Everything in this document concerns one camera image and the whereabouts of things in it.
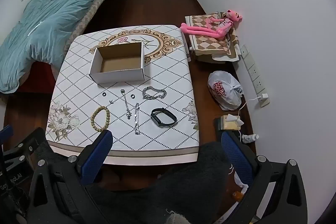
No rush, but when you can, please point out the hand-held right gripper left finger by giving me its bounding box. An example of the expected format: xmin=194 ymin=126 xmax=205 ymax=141
xmin=28 ymin=130 xmax=113 ymax=224

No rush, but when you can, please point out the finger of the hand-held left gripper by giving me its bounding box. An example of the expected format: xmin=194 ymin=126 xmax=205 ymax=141
xmin=2 ymin=127 xmax=49 ymax=170
xmin=0 ymin=125 xmax=14 ymax=147

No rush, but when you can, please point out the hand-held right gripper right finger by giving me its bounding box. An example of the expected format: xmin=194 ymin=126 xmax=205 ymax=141
xmin=221 ymin=130 xmax=308 ymax=224

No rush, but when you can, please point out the wooden bead bracelet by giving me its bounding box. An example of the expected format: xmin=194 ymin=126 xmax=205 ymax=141
xmin=91 ymin=106 xmax=110 ymax=132

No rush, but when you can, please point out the silver disc link bracelet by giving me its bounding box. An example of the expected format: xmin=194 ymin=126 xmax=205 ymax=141
xmin=133 ymin=103 xmax=140 ymax=135

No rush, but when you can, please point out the thin silver charm bracelet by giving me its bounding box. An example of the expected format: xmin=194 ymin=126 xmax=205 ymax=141
xmin=120 ymin=89 xmax=132 ymax=119

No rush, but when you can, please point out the black smart band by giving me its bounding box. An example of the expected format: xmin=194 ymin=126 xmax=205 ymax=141
xmin=151 ymin=108 xmax=177 ymax=127

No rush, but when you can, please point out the white cardboard box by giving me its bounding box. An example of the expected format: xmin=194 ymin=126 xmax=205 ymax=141
xmin=89 ymin=42 xmax=145 ymax=84

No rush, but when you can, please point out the thick silver chain bracelet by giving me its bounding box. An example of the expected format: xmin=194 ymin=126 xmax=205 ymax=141
xmin=142 ymin=86 xmax=167 ymax=100

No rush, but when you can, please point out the small white bottle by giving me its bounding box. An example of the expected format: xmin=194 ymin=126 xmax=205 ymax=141
xmin=241 ymin=134 xmax=259 ymax=144

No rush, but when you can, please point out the tissue pack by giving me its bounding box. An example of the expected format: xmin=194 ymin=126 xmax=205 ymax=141
xmin=220 ymin=114 xmax=244 ymax=131

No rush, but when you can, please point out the white plastic bag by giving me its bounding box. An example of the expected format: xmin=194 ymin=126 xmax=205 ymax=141
xmin=207 ymin=71 xmax=244 ymax=111

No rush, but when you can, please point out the white power strip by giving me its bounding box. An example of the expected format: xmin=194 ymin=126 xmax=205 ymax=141
xmin=240 ymin=45 xmax=270 ymax=108

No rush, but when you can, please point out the white floral printed table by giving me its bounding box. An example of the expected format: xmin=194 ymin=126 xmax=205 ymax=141
xmin=45 ymin=25 xmax=200 ymax=165

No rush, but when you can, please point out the brown checkered cloth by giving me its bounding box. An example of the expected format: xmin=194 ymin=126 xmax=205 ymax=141
xmin=185 ymin=12 xmax=240 ymax=63

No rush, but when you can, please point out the teal quilt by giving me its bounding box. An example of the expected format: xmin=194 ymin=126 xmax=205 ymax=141
xmin=0 ymin=0 xmax=126 ymax=94

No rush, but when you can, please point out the pink plush toy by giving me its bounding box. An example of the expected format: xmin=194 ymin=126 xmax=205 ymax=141
xmin=180 ymin=9 xmax=243 ymax=39

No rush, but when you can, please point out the white charging cable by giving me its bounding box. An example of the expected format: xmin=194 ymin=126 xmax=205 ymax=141
xmin=231 ymin=98 xmax=260 ymax=135

